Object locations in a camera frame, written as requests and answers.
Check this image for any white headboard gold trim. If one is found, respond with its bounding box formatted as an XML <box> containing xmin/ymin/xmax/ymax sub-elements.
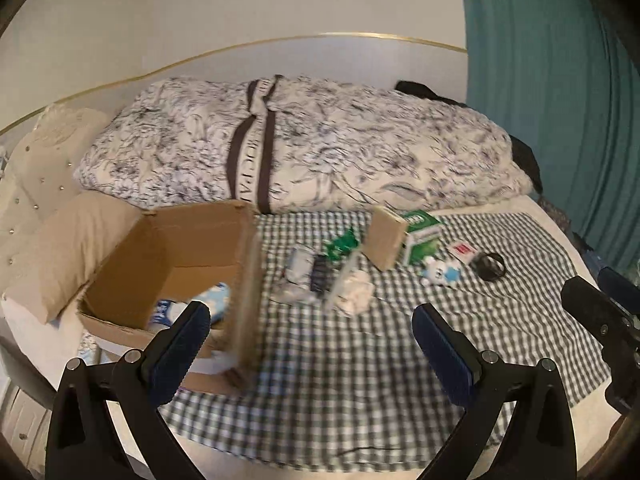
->
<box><xmin>0</xmin><ymin>32</ymin><xmax>468</xmax><ymax>136</ymax></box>

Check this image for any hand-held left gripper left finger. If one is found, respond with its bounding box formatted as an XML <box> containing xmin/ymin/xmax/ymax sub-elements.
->
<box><xmin>46</xmin><ymin>301</ymin><xmax>223</xmax><ymax>480</ymax></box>

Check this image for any green packet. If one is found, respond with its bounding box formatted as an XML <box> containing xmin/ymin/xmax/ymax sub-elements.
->
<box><xmin>325</xmin><ymin>227</ymin><xmax>361</xmax><ymax>261</ymax></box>

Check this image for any cream tufted headboard cushion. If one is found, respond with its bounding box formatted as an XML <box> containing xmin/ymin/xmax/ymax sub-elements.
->
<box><xmin>0</xmin><ymin>105</ymin><xmax>113</xmax><ymax>291</ymax></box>

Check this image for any black tape roll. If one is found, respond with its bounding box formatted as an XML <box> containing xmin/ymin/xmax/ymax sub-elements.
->
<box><xmin>472</xmin><ymin>252</ymin><xmax>507</xmax><ymax>281</ymax></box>

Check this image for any floral white duvet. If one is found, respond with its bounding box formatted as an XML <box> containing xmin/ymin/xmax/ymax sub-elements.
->
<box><xmin>72</xmin><ymin>75</ymin><xmax>533</xmax><ymax>213</ymax></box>

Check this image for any green white carton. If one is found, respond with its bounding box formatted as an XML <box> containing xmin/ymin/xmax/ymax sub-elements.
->
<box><xmin>400</xmin><ymin>211</ymin><xmax>443</xmax><ymax>267</ymax></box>

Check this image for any small black item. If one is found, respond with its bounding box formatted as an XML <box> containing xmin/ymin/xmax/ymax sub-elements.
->
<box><xmin>310</xmin><ymin>255</ymin><xmax>336</xmax><ymax>293</ymax></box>

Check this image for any brown cardboard box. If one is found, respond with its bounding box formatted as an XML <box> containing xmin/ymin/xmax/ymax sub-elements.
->
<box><xmin>76</xmin><ymin>200</ymin><xmax>263</xmax><ymax>396</ymax></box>

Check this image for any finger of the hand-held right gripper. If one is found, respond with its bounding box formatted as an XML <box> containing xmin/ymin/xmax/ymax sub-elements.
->
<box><xmin>598</xmin><ymin>266</ymin><xmax>640</xmax><ymax>317</ymax></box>
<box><xmin>561</xmin><ymin>276</ymin><xmax>632</xmax><ymax>356</ymax></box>

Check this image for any white tissue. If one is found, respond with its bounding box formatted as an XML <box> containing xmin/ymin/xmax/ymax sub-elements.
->
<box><xmin>332</xmin><ymin>267</ymin><xmax>375</xmax><ymax>317</ymax></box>

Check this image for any white silver packet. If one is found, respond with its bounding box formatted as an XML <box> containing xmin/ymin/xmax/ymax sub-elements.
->
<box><xmin>272</xmin><ymin>245</ymin><xmax>321</xmax><ymax>306</ymax></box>

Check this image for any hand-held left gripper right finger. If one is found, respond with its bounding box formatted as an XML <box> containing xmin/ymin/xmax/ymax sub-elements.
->
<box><xmin>411</xmin><ymin>302</ymin><xmax>577</xmax><ymax>480</ymax></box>

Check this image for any small tan cardboard box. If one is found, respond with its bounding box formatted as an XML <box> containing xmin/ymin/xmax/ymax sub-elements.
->
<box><xmin>361</xmin><ymin>206</ymin><xmax>408</xmax><ymax>272</ymax></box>

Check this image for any green white checked cloth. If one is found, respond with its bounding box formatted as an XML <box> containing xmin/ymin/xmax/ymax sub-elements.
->
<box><xmin>157</xmin><ymin>207</ymin><xmax>613</xmax><ymax>461</ymax></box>

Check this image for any dark patterned cloth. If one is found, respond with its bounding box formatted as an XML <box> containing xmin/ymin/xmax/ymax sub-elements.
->
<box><xmin>537</xmin><ymin>195</ymin><xmax>601</xmax><ymax>261</ymax></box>

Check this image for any red white small packet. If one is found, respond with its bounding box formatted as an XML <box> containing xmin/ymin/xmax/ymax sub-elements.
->
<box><xmin>447</xmin><ymin>241</ymin><xmax>476</xmax><ymax>263</ymax></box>

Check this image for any white blue toy figure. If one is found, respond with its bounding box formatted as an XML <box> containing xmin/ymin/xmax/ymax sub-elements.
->
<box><xmin>420</xmin><ymin>255</ymin><xmax>462</xmax><ymax>287</ymax></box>

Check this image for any teal curtain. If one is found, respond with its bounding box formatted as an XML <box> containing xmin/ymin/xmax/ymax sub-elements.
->
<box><xmin>456</xmin><ymin>0</ymin><xmax>640</xmax><ymax>271</ymax></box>

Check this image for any white slim box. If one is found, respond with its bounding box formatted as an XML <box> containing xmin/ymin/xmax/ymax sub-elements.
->
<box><xmin>322</xmin><ymin>247</ymin><xmax>362</xmax><ymax>311</ymax></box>

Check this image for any white bedside cabinet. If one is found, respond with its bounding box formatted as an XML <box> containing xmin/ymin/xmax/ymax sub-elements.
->
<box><xmin>0</xmin><ymin>370</ymin><xmax>51</xmax><ymax>461</ymax></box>

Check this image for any white blue packet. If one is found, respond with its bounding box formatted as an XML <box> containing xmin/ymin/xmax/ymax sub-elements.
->
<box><xmin>152</xmin><ymin>282</ymin><xmax>233</xmax><ymax>331</ymax></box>

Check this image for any beige pillow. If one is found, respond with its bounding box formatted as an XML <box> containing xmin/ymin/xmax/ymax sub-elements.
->
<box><xmin>2</xmin><ymin>192</ymin><xmax>146</xmax><ymax>326</ymax></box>

